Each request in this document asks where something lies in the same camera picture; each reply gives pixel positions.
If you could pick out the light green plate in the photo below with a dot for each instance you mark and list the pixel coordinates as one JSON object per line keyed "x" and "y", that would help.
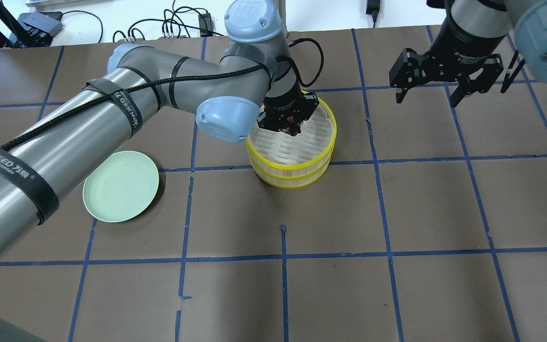
{"x": 122, "y": 187}

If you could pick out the black power adapter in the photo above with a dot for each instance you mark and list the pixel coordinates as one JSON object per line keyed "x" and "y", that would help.
{"x": 206, "y": 25}

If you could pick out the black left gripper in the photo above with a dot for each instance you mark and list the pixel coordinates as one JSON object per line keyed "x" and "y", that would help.
{"x": 284, "y": 103}

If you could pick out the black camera stand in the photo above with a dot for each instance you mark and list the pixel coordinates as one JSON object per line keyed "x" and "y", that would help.
{"x": 31, "y": 29}

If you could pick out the yellow steamer basket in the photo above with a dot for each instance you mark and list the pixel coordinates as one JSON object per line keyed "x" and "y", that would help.
{"x": 286, "y": 178}
{"x": 283, "y": 155}

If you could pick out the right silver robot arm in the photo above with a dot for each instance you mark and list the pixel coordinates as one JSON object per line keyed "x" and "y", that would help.
{"x": 479, "y": 40}

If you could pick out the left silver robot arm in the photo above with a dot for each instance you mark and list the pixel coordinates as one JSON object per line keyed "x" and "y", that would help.
{"x": 253, "y": 83}

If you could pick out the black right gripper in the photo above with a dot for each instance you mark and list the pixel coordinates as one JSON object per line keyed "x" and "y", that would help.
{"x": 469, "y": 43}

